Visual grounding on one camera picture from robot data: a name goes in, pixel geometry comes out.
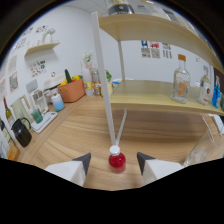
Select white pouch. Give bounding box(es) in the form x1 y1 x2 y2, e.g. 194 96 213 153
209 114 224 136

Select blue wall poster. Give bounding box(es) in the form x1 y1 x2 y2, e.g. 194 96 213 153
140 40 150 59

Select red wall poster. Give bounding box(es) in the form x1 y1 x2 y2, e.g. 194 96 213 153
149 41 161 60

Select clear bottle red round label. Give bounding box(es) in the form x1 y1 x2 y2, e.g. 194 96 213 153
197 65 212 107

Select white kitchen scale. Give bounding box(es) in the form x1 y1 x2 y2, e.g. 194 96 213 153
30 111 59 134

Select black kettle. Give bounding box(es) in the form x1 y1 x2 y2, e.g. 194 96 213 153
10 117 33 148

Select orange box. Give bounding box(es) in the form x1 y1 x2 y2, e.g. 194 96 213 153
6 141 21 162

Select two-tier wooden white-frame rack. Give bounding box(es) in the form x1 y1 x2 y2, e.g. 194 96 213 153
90 11 224 146

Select green wine bottle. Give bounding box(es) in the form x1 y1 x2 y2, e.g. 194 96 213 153
2 96 14 123

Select black silver yellow can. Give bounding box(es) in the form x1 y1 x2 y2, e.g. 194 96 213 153
107 1 135 16

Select blue white tub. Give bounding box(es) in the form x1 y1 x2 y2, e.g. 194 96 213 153
50 93 66 112

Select multicolour wall poster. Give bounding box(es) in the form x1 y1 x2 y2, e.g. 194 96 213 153
162 42 173 60

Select table vase white flowers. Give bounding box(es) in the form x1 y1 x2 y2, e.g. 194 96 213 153
83 49 95 71

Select red liquid bottle white cap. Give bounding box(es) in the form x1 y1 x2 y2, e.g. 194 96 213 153
108 145 127 174

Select clear bottle orange cap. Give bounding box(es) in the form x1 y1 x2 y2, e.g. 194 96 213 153
170 53 192 104

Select small white countertop machine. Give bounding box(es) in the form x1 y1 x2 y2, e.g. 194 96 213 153
30 89 49 114

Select white rounded appliance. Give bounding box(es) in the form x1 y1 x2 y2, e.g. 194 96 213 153
43 74 66 99

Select orange storage basket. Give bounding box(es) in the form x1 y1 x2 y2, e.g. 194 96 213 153
57 78 87 104

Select brown door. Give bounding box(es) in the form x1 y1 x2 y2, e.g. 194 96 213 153
213 68 224 84

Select wooden wall shelf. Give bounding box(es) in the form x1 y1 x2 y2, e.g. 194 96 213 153
23 41 62 57

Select green cup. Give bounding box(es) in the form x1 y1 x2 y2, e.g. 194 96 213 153
31 108 44 124

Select green potted plant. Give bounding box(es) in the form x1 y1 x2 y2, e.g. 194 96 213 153
105 69 113 83

